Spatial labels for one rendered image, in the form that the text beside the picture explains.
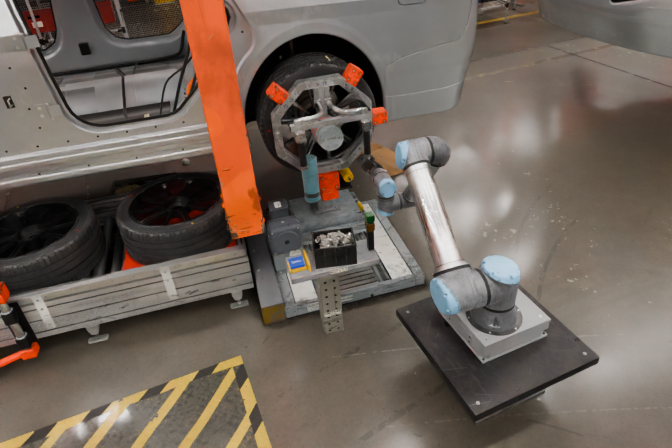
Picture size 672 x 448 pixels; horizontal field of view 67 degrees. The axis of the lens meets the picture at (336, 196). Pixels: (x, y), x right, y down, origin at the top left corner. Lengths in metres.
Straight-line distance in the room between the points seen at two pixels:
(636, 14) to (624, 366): 2.48
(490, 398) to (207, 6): 1.82
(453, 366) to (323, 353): 0.72
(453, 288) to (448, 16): 1.58
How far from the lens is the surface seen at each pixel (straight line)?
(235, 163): 2.33
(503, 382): 2.19
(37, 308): 2.91
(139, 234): 2.81
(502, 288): 2.07
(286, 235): 2.76
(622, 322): 3.00
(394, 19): 2.85
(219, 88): 2.18
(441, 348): 2.25
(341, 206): 3.20
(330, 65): 2.72
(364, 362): 2.58
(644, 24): 4.27
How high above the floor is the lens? 2.00
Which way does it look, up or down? 33 degrees down
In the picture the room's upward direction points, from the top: 4 degrees counter-clockwise
